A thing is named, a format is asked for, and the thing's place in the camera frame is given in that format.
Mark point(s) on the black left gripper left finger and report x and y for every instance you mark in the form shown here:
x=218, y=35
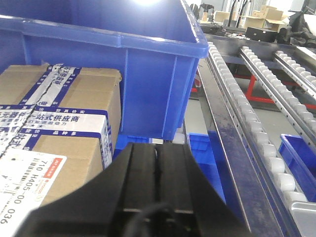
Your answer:
x=119, y=202

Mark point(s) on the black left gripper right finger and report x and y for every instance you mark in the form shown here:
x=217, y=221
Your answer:
x=200, y=211

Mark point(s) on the silver metal tray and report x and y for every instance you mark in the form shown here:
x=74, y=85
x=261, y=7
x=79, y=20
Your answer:
x=304, y=215

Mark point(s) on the small blue bin lower shelf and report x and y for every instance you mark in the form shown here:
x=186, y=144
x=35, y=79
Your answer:
x=202, y=151

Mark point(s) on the white roller track left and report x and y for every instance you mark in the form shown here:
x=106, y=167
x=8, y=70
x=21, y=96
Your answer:
x=268, y=153

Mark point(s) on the taped cardboard box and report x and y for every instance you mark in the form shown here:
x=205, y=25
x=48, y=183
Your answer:
x=58, y=128

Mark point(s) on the blue bin at right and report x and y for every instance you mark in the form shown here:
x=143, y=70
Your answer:
x=301, y=160

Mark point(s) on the white roller track middle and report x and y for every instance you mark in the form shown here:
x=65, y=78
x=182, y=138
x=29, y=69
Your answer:
x=296, y=113

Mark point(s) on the large blue plastic bin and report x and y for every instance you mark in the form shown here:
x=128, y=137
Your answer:
x=156, y=45

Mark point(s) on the black case background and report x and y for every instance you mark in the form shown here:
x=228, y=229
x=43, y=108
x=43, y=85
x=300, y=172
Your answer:
x=260, y=34

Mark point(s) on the open cardboard box background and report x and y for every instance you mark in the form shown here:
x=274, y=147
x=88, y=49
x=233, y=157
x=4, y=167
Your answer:
x=267, y=18

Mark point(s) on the red steel frame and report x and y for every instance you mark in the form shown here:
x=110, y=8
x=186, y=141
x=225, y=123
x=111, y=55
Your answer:
x=254, y=93

